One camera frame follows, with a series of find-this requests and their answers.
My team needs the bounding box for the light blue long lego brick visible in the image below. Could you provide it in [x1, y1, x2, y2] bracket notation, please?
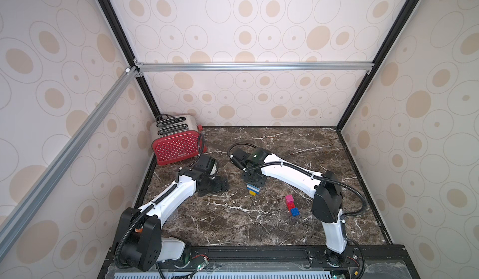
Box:
[246, 184, 261, 190]

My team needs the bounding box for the pink square lego brick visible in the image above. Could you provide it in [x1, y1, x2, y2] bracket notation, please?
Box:
[285, 195, 294, 205]

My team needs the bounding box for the red long lego brick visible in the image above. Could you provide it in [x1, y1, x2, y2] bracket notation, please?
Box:
[287, 202, 296, 210]

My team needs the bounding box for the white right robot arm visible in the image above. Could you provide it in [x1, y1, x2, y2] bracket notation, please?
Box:
[229, 148, 347, 255]

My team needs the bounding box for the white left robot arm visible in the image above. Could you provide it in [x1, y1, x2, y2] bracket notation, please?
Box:
[112, 154, 229, 272]

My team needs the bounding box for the red polka dot toaster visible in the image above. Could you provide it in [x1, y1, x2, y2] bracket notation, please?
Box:
[149, 114, 207, 165]

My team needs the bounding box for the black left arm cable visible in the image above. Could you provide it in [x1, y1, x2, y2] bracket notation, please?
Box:
[114, 134, 206, 269]

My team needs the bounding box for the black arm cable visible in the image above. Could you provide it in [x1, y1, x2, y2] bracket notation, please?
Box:
[227, 142, 369, 220]
[114, 134, 206, 269]

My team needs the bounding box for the horizontal aluminium frame bar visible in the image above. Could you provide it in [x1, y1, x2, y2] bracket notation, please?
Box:
[137, 61, 374, 73]

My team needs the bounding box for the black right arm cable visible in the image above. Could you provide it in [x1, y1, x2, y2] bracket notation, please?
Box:
[227, 142, 369, 220]

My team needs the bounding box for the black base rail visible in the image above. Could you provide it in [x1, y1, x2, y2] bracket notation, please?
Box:
[161, 244, 414, 271]

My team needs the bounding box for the left aluminium frame bar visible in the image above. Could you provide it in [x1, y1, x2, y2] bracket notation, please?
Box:
[1, 66, 137, 260]

